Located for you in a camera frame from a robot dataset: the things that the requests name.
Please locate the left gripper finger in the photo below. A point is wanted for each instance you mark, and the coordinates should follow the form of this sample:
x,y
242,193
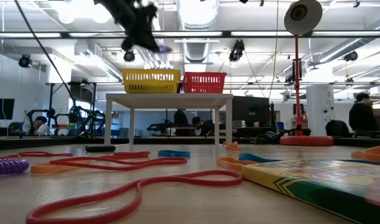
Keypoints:
x,y
129,43
151,37

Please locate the person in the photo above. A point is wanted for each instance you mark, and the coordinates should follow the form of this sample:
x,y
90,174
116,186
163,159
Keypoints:
x,y
180,119
40,123
197,123
362,118

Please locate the black wall monitor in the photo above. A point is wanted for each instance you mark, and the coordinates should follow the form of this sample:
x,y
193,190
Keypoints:
x,y
1,109

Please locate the red desk lamp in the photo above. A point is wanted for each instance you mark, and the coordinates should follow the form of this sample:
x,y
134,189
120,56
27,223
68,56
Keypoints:
x,y
305,140

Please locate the blue rubber band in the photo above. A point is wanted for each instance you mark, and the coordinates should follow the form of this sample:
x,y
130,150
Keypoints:
x,y
249,156
174,155

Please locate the white pillar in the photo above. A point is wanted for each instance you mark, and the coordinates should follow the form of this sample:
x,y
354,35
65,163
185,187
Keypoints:
x,y
321,109

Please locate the white perforated metal shelf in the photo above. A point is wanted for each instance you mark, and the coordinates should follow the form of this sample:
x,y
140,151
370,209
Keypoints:
x,y
168,100

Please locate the red plastic basket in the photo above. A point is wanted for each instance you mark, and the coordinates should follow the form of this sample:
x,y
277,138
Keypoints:
x,y
204,90

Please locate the yellow Crayola crayon box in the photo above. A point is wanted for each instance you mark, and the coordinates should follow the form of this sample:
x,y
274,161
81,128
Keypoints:
x,y
317,183

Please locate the black screen panel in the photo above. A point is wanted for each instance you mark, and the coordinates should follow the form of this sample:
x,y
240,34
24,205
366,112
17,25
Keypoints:
x,y
250,110

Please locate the yellow plastic basket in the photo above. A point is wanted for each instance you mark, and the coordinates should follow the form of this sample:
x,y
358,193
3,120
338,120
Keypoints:
x,y
149,89

